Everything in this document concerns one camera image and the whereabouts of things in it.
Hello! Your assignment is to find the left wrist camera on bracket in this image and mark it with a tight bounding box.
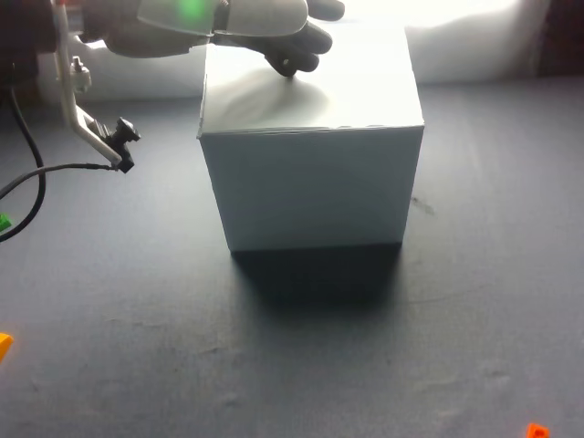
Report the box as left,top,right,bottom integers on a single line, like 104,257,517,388
53,0,141,174

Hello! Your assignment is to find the cardboard box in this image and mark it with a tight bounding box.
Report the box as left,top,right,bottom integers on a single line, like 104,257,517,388
195,25,426,255

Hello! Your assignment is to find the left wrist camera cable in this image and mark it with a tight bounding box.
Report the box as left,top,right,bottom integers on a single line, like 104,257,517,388
0,86,120,243

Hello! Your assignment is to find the grey table cloth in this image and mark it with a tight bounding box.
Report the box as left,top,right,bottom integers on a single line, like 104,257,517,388
0,77,584,438

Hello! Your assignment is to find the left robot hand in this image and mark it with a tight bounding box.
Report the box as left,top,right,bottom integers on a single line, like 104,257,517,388
81,0,347,79

